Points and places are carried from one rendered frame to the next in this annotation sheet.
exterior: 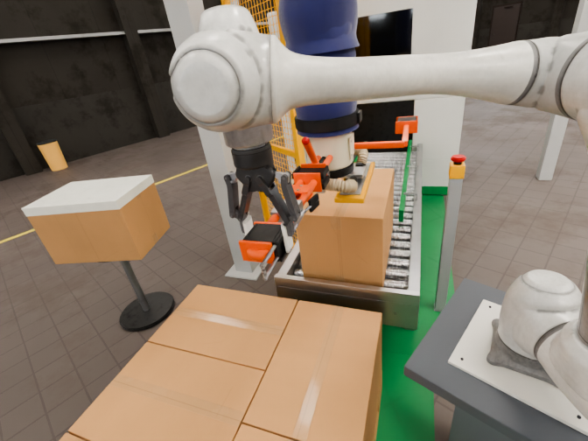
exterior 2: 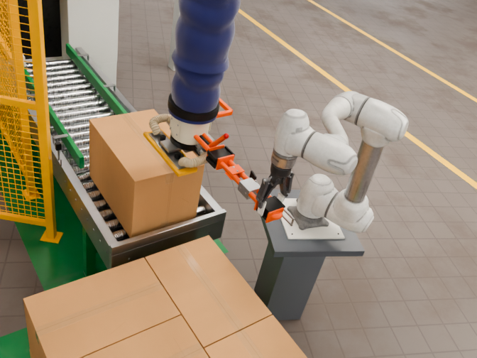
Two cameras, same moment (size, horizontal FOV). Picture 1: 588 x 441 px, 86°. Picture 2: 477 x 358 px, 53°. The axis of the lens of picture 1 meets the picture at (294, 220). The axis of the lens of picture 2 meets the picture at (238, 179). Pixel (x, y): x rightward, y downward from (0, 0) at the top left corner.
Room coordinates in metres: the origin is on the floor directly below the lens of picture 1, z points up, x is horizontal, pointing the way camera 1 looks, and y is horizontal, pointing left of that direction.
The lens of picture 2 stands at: (0.12, 1.43, 2.42)
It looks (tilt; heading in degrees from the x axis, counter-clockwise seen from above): 36 degrees down; 294
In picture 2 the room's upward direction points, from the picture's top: 13 degrees clockwise
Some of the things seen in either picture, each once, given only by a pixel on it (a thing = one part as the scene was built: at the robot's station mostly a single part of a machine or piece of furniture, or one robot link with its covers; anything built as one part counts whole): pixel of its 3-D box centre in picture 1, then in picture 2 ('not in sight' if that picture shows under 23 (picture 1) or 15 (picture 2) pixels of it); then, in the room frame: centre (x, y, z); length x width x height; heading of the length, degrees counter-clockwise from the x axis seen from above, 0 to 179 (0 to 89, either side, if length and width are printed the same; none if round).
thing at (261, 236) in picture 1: (264, 241); (268, 209); (0.58, 0.07, 1.26); 0.08 x 0.07 x 0.05; 157
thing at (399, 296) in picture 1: (341, 288); (171, 231); (1.17, -0.18, 0.58); 0.70 x 0.03 x 0.06; 66
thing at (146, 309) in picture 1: (133, 280); not in sight; (1.88, 1.21, 0.31); 0.40 x 0.40 x 0.62
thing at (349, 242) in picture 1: (351, 222); (143, 170); (1.49, -0.31, 0.75); 0.60 x 0.40 x 0.40; 156
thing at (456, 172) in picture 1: (447, 245); not in sight; (1.49, -0.87, 0.50); 0.07 x 0.07 x 1.00; 66
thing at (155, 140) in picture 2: not in sight; (170, 148); (1.17, -0.08, 1.17); 0.34 x 0.10 x 0.05; 157
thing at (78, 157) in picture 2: not in sight; (35, 100); (2.67, -0.55, 0.60); 1.60 x 0.11 x 0.09; 156
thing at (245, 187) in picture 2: (288, 213); (249, 188); (0.71, 0.01, 1.26); 0.07 x 0.07 x 0.04; 67
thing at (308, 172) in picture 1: (311, 177); (220, 157); (0.90, -0.07, 1.27); 0.10 x 0.08 x 0.06; 67
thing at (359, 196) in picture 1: (356, 176); not in sight; (1.10, -0.26, 1.17); 0.34 x 0.10 x 0.05; 157
